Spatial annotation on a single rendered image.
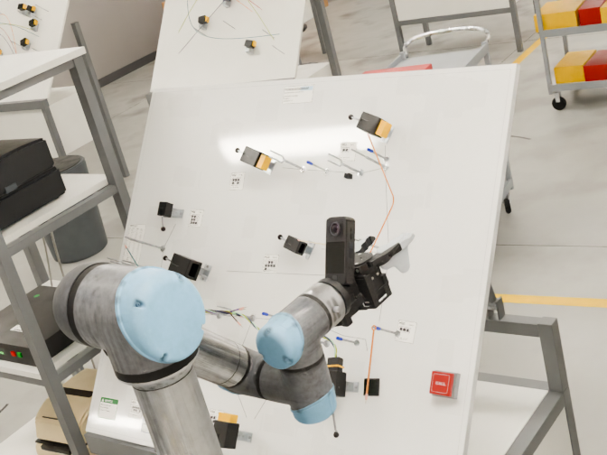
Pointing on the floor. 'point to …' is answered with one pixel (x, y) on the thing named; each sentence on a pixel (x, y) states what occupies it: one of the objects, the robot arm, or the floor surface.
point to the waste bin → (83, 231)
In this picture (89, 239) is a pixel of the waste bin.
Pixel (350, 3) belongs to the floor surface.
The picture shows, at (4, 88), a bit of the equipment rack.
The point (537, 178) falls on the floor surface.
